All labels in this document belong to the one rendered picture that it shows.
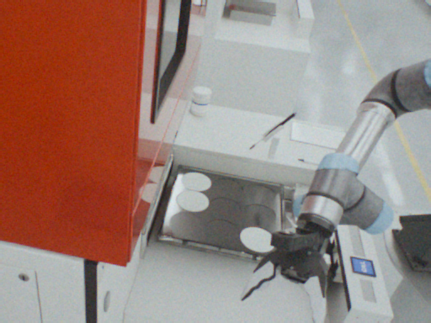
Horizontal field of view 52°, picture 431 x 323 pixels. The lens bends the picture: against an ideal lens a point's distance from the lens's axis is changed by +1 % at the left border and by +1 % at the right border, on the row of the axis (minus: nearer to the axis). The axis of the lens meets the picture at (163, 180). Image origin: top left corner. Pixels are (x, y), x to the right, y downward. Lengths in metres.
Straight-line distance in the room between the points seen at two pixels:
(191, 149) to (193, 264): 0.43
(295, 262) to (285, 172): 0.72
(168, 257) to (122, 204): 0.68
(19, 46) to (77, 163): 0.17
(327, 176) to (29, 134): 0.58
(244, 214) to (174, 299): 0.36
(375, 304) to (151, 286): 0.56
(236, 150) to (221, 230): 0.35
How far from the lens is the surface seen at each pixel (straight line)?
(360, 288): 1.20
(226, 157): 1.51
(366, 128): 1.20
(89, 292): 0.79
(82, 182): 0.63
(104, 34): 0.51
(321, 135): 1.75
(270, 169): 1.53
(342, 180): 0.92
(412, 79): 1.22
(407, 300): 1.74
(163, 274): 1.25
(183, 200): 1.37
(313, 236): 0.86
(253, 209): 1.40
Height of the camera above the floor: 1.77
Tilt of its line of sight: 37 degrees down
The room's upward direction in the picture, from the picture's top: 6 degrees clockwise
